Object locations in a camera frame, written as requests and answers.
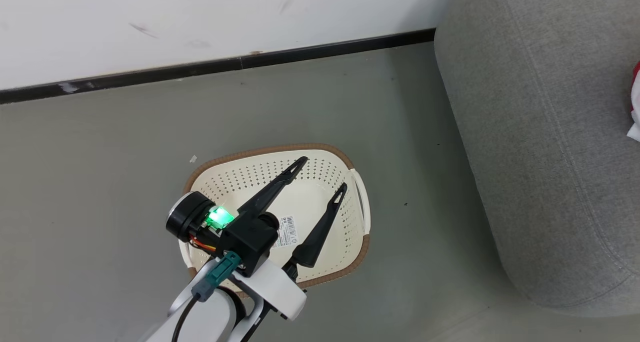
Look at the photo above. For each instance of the red and white garment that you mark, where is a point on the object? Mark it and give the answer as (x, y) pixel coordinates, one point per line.
(636, 107)

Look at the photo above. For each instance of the white barcode label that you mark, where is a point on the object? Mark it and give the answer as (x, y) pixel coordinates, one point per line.
(287, 230)

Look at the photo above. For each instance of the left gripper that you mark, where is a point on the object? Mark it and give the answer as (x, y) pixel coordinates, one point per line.
(280, 289)

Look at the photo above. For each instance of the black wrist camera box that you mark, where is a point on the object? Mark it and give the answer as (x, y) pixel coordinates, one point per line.
(250, 237)

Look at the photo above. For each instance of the cream perforated laundry basket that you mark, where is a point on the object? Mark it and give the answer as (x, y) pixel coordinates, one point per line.
(305, 202)

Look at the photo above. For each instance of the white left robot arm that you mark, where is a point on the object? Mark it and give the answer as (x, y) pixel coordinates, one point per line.
(210, 322)

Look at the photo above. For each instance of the grey fabric sofa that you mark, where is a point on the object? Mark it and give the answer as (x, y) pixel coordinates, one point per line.
(540, 132)

